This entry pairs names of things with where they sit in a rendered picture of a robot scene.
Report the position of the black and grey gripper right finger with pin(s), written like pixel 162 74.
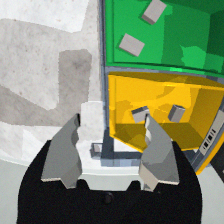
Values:
pixel 165 170

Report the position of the green open bin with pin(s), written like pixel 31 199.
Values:
pixel 188 33

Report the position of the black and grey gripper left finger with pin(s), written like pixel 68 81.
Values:
pixel 57 166

